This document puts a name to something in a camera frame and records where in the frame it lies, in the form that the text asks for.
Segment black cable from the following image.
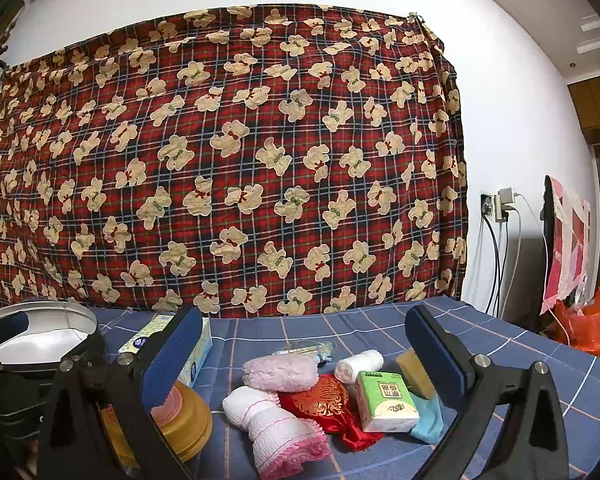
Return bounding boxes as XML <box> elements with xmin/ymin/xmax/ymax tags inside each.
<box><xmin>482</xmin><ymin>215</ymin><xmax>506</xmax><ymax>317</ymax></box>

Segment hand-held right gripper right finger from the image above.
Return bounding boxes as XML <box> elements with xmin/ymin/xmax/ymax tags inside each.
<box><xmin>404</xmin><ymin>304</ymin><xmax>571</xmax><ymax>480</ymax></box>

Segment pink towel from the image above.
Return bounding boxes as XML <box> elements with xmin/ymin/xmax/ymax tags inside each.
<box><xmin>242</xmin><ymin>354</ymin><xmax>320</xmax><ymax>393</ymax></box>

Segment light blue cloth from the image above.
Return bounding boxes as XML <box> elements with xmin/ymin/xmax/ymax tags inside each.
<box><xmin>409</xmin><ymin>392</ymin><xmax>453</xmax><ymax>445</ymax></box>

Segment white cable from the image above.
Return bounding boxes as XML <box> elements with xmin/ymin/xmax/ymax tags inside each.
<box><xmin>512</xmin><ymin>191</ymin><xmax>573</xmax><ymax>348</ymax></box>

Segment wall socket with chargers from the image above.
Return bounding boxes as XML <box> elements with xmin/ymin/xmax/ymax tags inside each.
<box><xmin>494</xmin><ymin>187</ymin><xmax>518</xmax><ymax>221</ymax></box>

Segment yellow-brown sponge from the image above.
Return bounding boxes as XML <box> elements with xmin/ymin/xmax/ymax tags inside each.
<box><xmin>396</xmin><ymin>349</ymin><xmax>438</xmax><ymax>400</ymax></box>

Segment blue checked bedsheet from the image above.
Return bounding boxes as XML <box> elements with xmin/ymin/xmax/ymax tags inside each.
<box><xmin>87</xmin><ymin>294</ymin><xmax>600</xmax><ymax>480</ymax></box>

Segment clear plastic packet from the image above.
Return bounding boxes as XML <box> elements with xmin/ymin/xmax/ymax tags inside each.
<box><xmin>272</xmin><ymin>340</ymin><xmax>336</xmax><ymax>363</ymax></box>

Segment red embroidered satin cloth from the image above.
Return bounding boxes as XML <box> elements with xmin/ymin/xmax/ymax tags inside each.
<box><xmin>278</xmin><ymin>374</ymin><xmax>383</xmax><ymax>452</ymax></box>

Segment floral tissue box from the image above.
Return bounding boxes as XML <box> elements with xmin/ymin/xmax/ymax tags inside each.
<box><xmin>117</xmin><ymin>312</ymin><xmax>213</xmax><ymax>388</ymax></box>

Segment orange plastic bag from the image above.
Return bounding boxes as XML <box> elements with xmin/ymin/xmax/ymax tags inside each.
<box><xmin>552</xmin><ymin>287</ymin><xmax>600</xmax><ymax>356</ymax></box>

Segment white bucket with metal rim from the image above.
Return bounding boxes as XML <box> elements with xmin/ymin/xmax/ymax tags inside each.
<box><xmin>0</xmin><ymin>297</ymin><xmax>106</xmax><ymax>376</ymax></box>

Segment black monitor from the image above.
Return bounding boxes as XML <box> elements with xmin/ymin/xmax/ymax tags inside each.
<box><xmin>539</xmin><ymin>175</ymin><xmax>561</xmax><ymax>333</ymax></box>

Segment green tissue packet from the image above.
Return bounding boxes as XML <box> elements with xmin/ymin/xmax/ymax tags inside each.
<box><xmin>355</xmin><ymin>370</ymin><xmax>421</xmax><ymax>433</ymax></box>

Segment yellow roll with pink centre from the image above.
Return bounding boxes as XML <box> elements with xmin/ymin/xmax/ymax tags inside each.
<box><xmin>99</xmin><ymin>380</ymin><xmax>213</xmax><ymax>466</ymax></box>

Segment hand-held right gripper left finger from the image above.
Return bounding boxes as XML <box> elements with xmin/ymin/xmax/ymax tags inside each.
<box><xmin>36</xmin><ymin>305</ymin><xmax>203</xmax><ymax>480</ymax></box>

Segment white plastic-wrapped roll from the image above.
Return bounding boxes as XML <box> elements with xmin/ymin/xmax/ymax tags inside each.
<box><xmin>334</xmin><ymin>350</ymin><xmax>385</xmax><ymax>385</ymax></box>

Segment white and pink lace cloth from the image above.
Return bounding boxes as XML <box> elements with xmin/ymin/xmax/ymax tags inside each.
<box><xmin>222</xmin><ymin>386</ymin><xmax>331</xmax><ymax>480</ymax></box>

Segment bear-print red plaid cloth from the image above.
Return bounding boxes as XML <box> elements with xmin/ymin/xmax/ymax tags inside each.
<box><xmin>0</xmin><ymin>4</ymin><xmax>468</xmax><ymax>318</ymax></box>

